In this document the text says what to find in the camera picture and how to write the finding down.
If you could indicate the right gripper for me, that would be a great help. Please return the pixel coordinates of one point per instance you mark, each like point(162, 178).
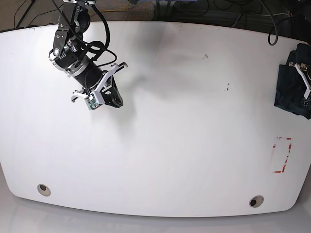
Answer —
point(88, 75)

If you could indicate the dark teal t-shirt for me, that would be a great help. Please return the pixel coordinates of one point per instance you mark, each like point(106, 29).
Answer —
point(290, 87)

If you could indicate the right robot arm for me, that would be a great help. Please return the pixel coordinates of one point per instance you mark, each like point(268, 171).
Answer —
point(69, 45)

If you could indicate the red tape rectangle marking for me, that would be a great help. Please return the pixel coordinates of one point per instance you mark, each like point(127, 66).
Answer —
point(280, 154)

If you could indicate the left table cable grommet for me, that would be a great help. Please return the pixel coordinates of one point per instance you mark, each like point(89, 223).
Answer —
point(44, 190)

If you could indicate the table cable grommet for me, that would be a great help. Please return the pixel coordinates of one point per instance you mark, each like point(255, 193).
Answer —
point(44, 190)
point(256, 201)

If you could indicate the right table cable grommet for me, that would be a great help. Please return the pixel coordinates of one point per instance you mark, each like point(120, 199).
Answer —
point(256, 201)

